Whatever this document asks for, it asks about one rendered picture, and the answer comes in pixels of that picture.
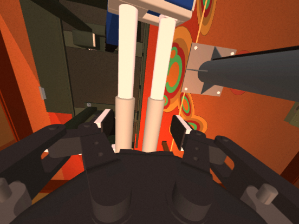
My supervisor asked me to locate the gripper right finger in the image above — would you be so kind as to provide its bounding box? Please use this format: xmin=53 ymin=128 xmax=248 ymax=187
xmin=169 ymin=114 xmax=299 ymax=216

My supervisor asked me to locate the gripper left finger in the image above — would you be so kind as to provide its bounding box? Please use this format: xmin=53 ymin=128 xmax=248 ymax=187
xmin=0 ymin=108 xmax=120 ymax=210

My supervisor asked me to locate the white lever with cream grip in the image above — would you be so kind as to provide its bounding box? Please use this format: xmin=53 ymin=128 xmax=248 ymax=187
xmin=141 ymin=15 xmax=177 ymax=154
xmin=114 ymin=3 xmax=139 ymax=153

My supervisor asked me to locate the dark green beam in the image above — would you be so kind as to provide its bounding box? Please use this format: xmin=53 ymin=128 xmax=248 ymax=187
xmin=63 ymin=105 xmax=105 ymax=130

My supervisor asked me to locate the dark green cabinet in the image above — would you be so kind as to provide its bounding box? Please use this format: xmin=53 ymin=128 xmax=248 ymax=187
xmin=18 ymin=0 xmax=150 ymax=115

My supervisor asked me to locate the olive green box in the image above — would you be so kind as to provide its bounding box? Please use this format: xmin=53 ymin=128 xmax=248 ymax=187
xmin=283 ymin=102 xmax=299 ymax=128

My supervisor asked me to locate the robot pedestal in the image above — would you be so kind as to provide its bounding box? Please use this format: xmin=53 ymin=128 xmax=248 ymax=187
xmin=180 ymin=42 xmax=299 ymax=103

